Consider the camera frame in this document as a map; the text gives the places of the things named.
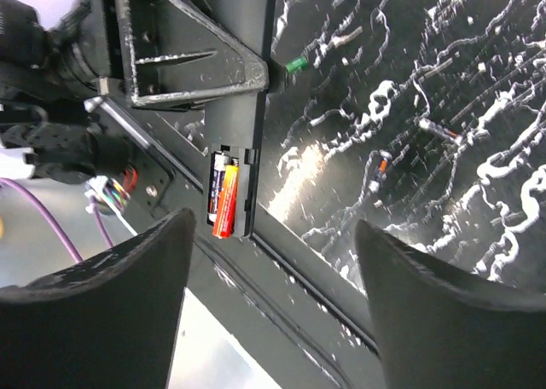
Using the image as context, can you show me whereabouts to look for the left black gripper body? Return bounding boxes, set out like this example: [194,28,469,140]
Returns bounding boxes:
[1,0,125,102]

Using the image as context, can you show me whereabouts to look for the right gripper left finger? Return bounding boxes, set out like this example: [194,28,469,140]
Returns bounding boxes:
[1,209,196,388]

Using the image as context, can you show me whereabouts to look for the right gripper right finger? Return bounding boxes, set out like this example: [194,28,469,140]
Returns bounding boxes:
[355,220,545,388]

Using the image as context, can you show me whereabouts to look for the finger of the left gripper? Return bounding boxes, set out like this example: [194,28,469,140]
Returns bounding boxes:
[115,0,268,107]

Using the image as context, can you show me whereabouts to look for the black remote control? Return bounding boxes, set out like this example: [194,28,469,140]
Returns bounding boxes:
[205,0,276,237]

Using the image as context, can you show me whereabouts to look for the dark battery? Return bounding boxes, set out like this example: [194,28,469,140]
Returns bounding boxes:
[208,152,231,223]
[369,150,392,193]
[418,118,462,145]

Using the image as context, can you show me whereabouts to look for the green battery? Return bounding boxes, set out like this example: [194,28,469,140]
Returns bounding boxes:
[285,55,309,74]

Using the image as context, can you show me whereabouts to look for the orange battery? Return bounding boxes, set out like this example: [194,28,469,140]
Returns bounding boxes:
[212,162,239,239]

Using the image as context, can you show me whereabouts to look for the dark battery on table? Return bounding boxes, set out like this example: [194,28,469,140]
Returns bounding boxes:
[418,118,462,145]

